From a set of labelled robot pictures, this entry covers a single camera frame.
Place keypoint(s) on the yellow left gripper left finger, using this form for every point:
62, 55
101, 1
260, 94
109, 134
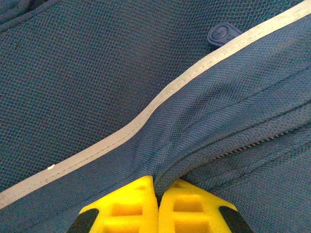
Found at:
126, 201

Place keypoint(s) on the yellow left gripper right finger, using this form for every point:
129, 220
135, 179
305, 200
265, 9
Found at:
194, 201

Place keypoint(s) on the navy blue backpack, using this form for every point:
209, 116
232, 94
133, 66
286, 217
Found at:
97, 72

